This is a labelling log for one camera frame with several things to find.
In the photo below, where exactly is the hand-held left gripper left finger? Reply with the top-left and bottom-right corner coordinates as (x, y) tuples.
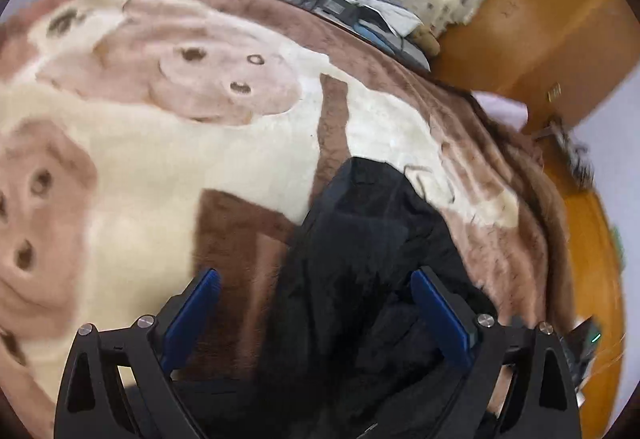
(54, 268), (223, 439)

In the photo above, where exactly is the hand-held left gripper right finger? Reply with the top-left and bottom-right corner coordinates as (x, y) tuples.
(409, 266), (583, 439)

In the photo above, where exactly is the black quilted jacket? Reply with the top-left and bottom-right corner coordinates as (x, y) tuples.
(175, 156), (506, 439)

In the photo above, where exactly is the wooden headboard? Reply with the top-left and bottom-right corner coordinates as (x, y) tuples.
(545, 164), (626, 370)

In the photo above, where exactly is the printed plush blanket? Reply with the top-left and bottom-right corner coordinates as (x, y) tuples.
(0, 0), (576, 425)

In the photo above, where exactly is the cluttered wooden nightstand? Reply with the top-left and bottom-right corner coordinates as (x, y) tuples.
(535, 116), (596, 190)

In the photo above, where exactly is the white pillow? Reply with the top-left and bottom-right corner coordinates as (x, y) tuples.
(472, 90), (530, 132)

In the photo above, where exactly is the wooden wardrobe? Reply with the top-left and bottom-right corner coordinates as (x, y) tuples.
(430, 0), (638, 134)

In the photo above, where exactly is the cluttered side table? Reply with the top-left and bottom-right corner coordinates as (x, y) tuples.
(300, 0), (441, 70)

